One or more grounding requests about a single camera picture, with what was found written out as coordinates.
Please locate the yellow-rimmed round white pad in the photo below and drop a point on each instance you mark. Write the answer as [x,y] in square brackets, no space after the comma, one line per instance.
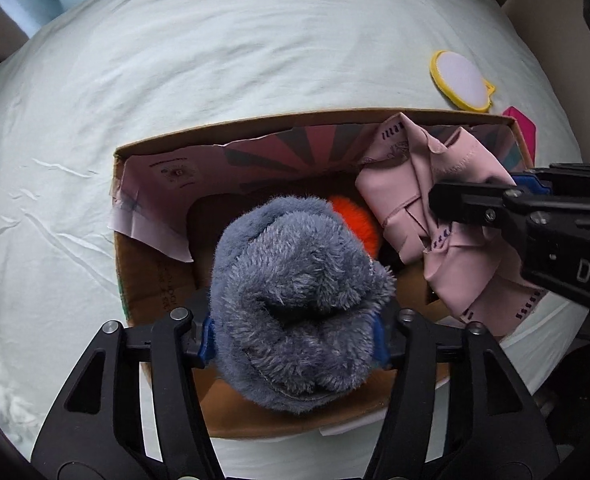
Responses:
[460,79]

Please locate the patterned cardboard box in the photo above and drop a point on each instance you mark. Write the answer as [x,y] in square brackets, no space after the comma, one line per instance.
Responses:
[175,280]

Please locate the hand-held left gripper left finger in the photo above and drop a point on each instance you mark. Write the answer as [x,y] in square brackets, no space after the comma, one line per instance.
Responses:
[206,341]

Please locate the magenta sponge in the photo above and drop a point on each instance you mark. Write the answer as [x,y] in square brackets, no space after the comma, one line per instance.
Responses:
[520,125]

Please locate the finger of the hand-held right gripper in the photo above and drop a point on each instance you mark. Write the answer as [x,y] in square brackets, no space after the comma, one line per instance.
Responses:
[532,182]
[470,205]

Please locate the grey fuzzy sock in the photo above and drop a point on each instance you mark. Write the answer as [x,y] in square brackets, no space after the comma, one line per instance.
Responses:
[300,300]

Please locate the orange pompom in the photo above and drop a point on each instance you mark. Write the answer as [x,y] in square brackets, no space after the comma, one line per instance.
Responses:
[360,225]

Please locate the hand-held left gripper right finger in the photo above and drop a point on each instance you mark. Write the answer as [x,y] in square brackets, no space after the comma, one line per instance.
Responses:
[381,347]

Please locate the pink printed cloth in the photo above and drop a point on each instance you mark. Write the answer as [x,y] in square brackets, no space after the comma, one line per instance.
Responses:
[405,185]

